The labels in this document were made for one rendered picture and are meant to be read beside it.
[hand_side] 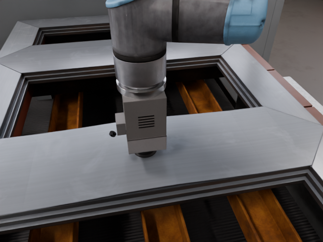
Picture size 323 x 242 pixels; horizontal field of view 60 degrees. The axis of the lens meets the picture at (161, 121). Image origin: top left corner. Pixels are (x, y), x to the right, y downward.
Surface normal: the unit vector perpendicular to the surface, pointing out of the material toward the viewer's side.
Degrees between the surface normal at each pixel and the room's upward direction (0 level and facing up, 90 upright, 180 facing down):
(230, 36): 116
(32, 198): 2
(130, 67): 90
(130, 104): 90
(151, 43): 90
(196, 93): 0
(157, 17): 84
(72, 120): 0
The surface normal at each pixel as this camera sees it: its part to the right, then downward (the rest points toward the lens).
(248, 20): -0.04, 0.53
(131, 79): -0.30, 0.60
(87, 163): -0.04, -0.77
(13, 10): 0.19, 0.62
